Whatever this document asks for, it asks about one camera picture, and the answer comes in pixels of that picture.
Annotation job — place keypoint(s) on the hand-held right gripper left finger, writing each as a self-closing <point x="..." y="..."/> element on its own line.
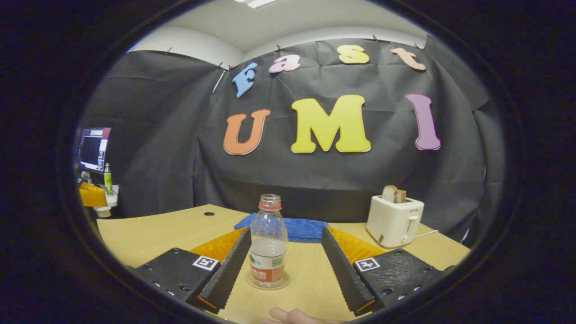
<point x="229" y="270"/>

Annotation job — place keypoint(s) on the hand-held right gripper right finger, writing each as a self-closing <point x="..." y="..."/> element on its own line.
<point x="342" y="270"/>

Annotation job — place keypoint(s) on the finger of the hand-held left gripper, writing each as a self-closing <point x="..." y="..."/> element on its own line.
<point x="92" y="195"/>

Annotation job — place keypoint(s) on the white teacup lid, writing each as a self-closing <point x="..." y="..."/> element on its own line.
<point x="103" y="211"/>

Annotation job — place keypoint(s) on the round wooden coaster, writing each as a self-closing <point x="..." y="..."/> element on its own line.
<point x="268" y="288"/>

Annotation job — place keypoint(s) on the clear plastic water bottle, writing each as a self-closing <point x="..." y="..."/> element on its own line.
<point x="268" y="243"/>

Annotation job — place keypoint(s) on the green drink bottle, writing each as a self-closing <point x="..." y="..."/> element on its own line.
<point x="108" y="180"/>

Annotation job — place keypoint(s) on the computer monitor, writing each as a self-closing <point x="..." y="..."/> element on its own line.
<point x="94" y="150"/>

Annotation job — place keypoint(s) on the blue folded towel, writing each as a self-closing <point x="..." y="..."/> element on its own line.
<point x="306" y="229"/>

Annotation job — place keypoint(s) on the white toaster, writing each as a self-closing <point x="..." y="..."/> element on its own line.
<point x="391" y="222"/>

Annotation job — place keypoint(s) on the bread slice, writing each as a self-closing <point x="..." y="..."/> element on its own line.
<point x="392" y="194"/>

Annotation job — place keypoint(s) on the black backdrop cloth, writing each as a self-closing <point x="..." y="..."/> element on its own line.
<point x="180" y="157"/>

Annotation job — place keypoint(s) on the ceiling light panel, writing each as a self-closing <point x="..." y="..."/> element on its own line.
<point x="256" y="2"/>

